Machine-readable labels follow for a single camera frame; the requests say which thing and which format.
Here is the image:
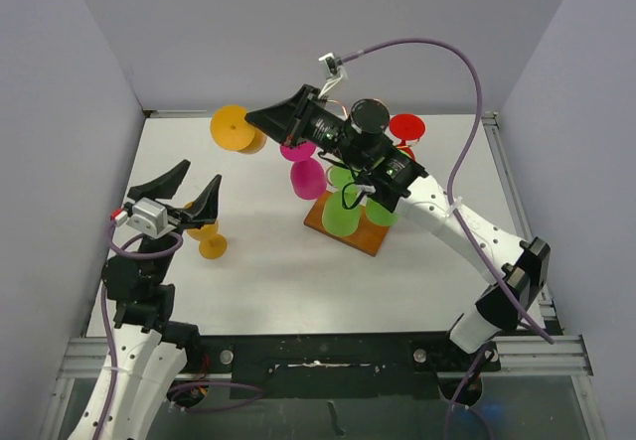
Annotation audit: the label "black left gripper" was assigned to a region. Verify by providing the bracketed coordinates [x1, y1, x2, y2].
[131, 159, 219, 282]

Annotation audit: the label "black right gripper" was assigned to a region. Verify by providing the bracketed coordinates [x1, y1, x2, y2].
[246, 83, 369, 170]

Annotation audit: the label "orange wine glass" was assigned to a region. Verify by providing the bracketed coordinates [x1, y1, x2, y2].
[185, 220, 228, 259]
[210, 105, 267, 155]

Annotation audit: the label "orange wine glass front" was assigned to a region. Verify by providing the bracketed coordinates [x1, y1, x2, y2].
[210, 105, 267, 155]

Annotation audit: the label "pink plastic wine glass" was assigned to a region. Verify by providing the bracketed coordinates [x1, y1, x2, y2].
[280, 142, 327, 201]

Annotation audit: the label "green wine glass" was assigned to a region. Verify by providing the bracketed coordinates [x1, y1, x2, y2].
[322, 167, 362, 237]
[365, 198, 399, 226]

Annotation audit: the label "red plastic wine glass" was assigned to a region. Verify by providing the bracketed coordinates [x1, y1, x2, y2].
[389, 113, 426, 159]

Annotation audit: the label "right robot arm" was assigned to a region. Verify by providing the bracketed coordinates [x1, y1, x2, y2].
[245, 85, 551, 369]

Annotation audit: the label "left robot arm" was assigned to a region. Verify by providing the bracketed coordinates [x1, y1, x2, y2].
[70, 159, 222, 439]

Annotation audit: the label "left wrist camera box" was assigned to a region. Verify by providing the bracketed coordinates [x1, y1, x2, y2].
[110, 198, 177, 239]

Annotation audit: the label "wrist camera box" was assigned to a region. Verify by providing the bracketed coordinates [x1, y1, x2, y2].
[319, 53, 348, 97]
[110, 198, 177, 239]

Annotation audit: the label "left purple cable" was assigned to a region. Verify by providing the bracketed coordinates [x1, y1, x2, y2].
[88, 220, 264, 440]

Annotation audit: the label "purple cable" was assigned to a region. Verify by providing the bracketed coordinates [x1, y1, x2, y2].
[88, 220, 264, 440]
[342, 37, 557, 440]

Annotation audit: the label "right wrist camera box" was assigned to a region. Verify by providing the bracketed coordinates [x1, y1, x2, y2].
[319, 53, 348, 97]

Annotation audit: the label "gold wire wine glass rack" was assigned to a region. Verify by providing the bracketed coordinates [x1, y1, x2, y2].
[302, 96, 423, 259]

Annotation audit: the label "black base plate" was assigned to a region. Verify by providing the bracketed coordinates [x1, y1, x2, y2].
[181, 332, 500, 400]

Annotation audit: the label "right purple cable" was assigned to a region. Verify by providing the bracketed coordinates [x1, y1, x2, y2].
[342, 37, 557, 440]

